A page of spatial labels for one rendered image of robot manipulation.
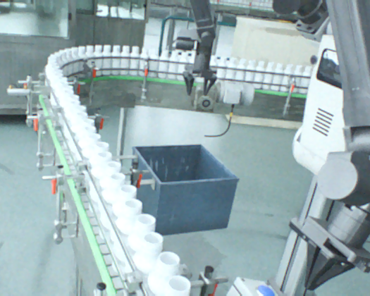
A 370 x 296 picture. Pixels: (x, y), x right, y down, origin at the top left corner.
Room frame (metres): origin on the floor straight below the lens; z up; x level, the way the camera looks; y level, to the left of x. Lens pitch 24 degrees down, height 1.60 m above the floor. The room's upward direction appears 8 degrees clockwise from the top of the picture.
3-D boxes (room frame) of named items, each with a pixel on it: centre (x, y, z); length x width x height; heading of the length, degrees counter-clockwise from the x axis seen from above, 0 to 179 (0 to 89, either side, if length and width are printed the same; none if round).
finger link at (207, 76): (1.45, -0.13, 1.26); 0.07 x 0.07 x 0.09; 22
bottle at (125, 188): (0.78, 0.05, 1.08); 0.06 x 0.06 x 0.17
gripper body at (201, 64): (1.44, -0.12, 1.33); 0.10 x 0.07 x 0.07; 112
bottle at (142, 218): (0.67, 0.00, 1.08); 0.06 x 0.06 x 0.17
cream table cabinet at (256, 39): (5.18, -1.35, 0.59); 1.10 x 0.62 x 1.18; 96
